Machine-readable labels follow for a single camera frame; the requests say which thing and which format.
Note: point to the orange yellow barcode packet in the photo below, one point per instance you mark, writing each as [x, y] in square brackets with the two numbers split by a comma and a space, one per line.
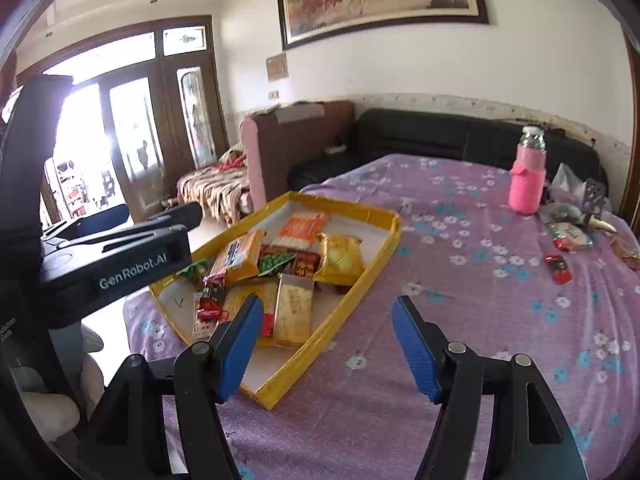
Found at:
[238, 260]

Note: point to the pink sleeved thermos bottle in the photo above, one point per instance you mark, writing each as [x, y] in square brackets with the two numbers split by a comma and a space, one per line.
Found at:
[528, 172]

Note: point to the dark red long packet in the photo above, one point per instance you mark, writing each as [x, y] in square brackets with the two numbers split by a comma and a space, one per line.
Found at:
[210, 307]

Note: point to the brown red snack packet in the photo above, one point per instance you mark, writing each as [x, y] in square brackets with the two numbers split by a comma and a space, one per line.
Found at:
[305, 264]

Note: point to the olive green snack packet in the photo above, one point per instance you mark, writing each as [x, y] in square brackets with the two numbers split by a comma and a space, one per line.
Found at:
[195, 273]

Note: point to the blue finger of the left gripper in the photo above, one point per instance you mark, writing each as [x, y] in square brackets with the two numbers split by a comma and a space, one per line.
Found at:
[100, 221]
[189, 215]

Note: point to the pale yellow biscuit packet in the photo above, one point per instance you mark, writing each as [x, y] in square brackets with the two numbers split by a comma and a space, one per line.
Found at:
[293, 315]

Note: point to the orange cracker packet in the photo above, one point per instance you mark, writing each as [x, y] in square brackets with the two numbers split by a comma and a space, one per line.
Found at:
[301, 229]

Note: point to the green pea snack packet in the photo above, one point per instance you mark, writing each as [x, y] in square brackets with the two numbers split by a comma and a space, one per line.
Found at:
[272, 264]

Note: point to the clear plastic bag clutter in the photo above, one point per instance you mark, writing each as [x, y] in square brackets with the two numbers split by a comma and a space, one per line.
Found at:
[569, 199]

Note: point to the patterned blanket couch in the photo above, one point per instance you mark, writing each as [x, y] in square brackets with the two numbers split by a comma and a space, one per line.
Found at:
[221, 188]

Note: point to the golden yellow cake packet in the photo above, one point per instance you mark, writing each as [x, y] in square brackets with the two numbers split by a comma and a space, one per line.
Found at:
[340, 259]

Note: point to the purple floral tablecloth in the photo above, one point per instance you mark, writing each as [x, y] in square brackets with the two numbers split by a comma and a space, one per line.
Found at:
[476, 269]

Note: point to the black leather sofa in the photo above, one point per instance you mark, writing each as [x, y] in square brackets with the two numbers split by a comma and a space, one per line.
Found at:
[380, 132]

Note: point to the white red small sachet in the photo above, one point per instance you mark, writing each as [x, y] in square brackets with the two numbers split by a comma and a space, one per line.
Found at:
[205, 322]

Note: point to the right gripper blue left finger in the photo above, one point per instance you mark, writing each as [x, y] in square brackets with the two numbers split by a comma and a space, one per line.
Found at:
[205, 375]

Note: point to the wooden glass door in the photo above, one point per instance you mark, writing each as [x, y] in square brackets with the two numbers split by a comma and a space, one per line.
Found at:
[144, 111]

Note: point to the yellow cardboard tray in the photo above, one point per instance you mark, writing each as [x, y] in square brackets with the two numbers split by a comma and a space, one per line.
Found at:
[273, 370]

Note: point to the brown pink armchair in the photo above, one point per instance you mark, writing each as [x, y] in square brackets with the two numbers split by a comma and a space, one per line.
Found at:
[277, 141]

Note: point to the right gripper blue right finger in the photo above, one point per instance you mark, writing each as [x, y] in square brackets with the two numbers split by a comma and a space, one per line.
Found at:
[451, 375]

